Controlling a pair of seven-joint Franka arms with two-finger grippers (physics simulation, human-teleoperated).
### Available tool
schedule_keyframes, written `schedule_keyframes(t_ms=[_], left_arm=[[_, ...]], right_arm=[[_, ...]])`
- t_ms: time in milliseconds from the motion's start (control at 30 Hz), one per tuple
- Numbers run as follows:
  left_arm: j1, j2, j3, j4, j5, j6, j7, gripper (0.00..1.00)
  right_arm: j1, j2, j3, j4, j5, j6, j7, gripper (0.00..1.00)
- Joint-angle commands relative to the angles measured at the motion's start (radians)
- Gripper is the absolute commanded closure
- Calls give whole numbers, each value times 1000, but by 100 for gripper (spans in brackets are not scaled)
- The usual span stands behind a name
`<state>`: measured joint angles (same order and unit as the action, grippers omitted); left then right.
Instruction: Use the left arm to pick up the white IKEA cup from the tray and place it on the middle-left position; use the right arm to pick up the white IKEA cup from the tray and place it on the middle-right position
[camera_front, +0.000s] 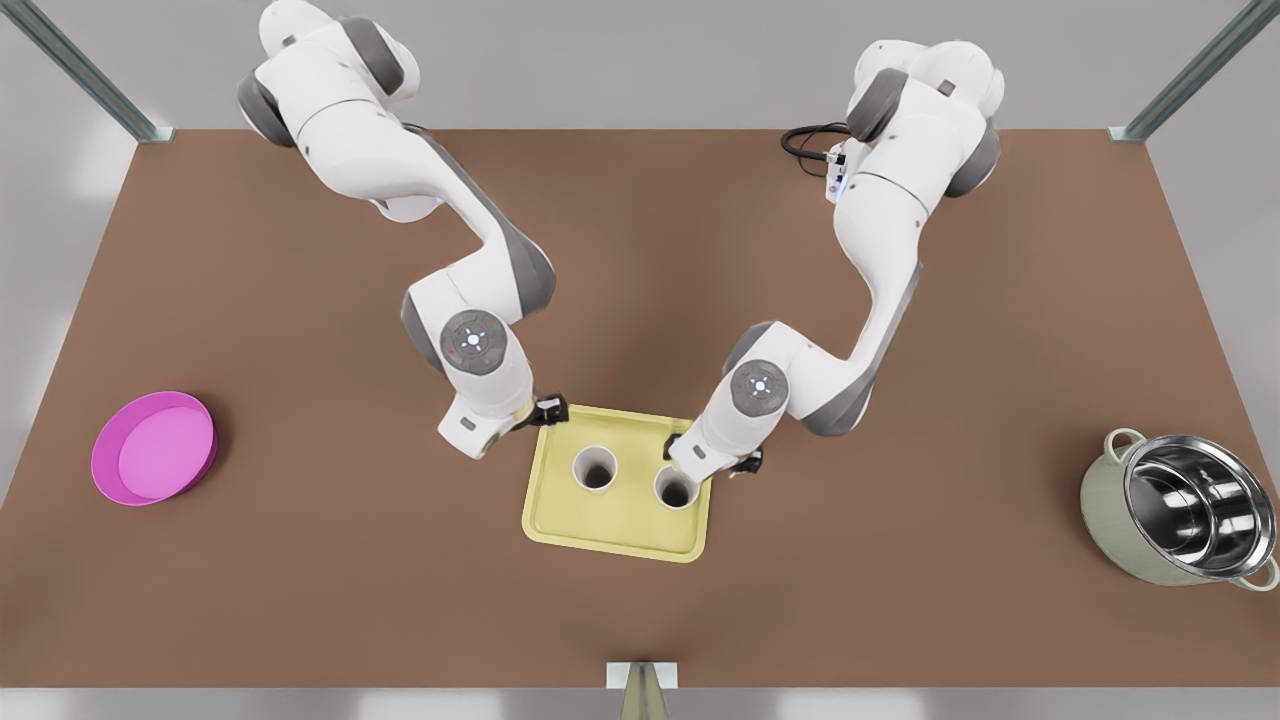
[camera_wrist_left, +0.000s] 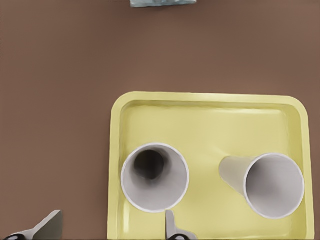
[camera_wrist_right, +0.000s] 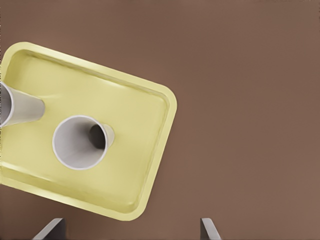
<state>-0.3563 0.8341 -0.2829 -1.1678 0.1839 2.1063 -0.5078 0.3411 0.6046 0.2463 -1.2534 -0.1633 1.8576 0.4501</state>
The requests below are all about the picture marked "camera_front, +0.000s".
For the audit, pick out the pink round bowl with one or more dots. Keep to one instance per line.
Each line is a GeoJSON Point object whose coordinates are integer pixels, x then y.
{"type": "Point", "coordinates": [153, 448]}

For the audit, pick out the grey-green steel-lined pot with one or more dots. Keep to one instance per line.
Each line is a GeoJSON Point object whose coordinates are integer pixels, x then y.
{"type": "Point", "coordinates": [1180, 520]}

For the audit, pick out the silver frame post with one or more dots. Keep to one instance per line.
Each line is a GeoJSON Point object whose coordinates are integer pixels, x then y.
{"type": "Point", "coordinates": [1190, 75]}
{"type": "Point", "coordinates": [85, 70]}
{"type": "Point", "coordinates": [642, 692]}

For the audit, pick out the white IKEA cup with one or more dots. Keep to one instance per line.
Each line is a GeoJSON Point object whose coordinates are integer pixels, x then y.
{"type": "Point", "coordinates": [676, 487]}
{"type": "Point", "coordinates": [596, 468]}

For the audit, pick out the yellow rectangular tray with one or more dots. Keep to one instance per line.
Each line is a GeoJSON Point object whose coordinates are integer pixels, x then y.
{"type": "Point", "coordinates": [620, 520]}

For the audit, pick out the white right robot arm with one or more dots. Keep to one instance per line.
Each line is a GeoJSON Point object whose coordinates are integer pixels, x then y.
{"type": "Point", "coordinates": [370, 150]}

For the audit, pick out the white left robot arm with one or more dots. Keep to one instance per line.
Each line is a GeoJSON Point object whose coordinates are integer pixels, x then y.
{"type": "Point", "coordinates": [890, 190]}

